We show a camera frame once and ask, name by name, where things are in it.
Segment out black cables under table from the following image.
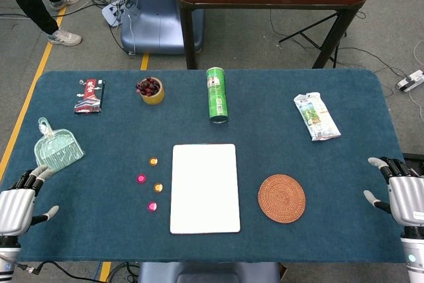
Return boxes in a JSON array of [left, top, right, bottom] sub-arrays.
[[107, 262, 142, 283]]

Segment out blue felt table cloth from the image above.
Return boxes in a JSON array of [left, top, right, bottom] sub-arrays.
[[0, 69, 415, 264]]

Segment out black arm cable with plug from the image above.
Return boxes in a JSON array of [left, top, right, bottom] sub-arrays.
[[15, 260, 100, 283]]

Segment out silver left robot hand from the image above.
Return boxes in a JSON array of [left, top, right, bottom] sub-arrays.
[[0, 164, 60, 236]]

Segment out white power strip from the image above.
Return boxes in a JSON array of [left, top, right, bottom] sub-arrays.
[[396, 70, 424, 92], [101, 0, 132, 28]]

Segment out red black book box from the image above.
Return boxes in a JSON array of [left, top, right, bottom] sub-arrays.
[[74, 78, 106, 116]]

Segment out yellow bowl of cherries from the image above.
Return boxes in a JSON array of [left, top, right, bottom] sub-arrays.
[[138, 77, 166, 105]]

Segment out green chip can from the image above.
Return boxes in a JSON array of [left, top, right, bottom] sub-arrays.
[[205, 66, 229, 125]]

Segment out dark red grape bunch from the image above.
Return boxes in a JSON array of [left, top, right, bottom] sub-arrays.
[[134, 76, 160, 97]]

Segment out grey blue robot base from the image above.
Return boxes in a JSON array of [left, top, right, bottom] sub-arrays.
[[137, 262, 282, 283]]

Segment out white rectangular board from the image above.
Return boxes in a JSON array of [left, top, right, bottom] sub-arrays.
[[170, 143, 241, 235]]

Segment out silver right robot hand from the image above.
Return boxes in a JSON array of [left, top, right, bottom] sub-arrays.
[[363, 156, 424, 231]]

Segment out round woven rattan coaster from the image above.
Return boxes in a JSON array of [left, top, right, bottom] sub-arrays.
[[257, 174, 307, 225]]

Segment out green dustpan with brush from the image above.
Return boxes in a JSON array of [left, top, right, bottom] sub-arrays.
[[34, 117, 86, 178]]

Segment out white green snack bag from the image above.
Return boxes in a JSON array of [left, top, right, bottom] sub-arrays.
[[293, 91, 342, 142]]

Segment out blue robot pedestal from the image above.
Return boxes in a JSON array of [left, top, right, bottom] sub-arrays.
[[120, 0, 205, 56]]

